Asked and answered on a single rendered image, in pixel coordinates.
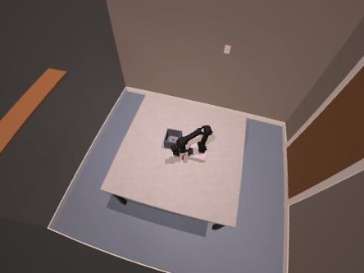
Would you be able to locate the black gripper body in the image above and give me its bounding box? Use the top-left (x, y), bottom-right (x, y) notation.
top-left (173, 148), bottom-right (193, 155)

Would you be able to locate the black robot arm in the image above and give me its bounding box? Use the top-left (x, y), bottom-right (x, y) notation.
top-left (171, 125), bottom-right (212, 153)

